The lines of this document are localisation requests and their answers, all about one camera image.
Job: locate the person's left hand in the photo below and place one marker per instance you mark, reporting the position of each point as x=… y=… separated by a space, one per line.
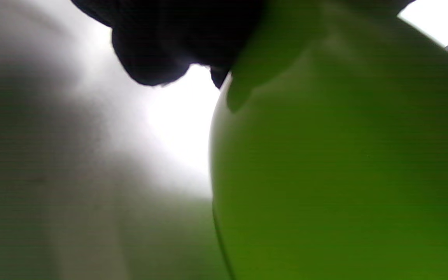
x=177 y=35

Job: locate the green plastic bowl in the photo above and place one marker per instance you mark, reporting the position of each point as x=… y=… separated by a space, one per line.
x=344 y=163

